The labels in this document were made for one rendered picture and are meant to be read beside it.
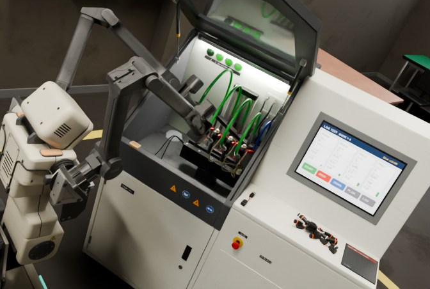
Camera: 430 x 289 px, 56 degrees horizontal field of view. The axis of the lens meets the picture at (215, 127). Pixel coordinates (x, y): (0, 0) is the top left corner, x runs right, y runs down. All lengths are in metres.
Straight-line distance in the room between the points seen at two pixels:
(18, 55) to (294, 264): 2.89
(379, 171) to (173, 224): 1.03
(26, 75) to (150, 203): 2.22
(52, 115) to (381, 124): 1.36
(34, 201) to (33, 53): 2.42
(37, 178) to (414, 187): 1.54
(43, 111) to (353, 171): 1.34
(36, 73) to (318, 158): 2.81
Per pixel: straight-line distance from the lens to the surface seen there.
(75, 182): 1.40
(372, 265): 2.05
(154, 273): 2.42
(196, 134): 1.67
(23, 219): 1.73
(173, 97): 1.36
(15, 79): 4.01
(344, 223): 2.06
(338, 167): 1.98
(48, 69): 4.06
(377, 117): 1.95
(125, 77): 1.19
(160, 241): 2.25
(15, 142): 1.53
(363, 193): 2.01
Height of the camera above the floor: 2.13
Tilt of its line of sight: 29 degrees down
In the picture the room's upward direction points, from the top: 22 degrees clockwise
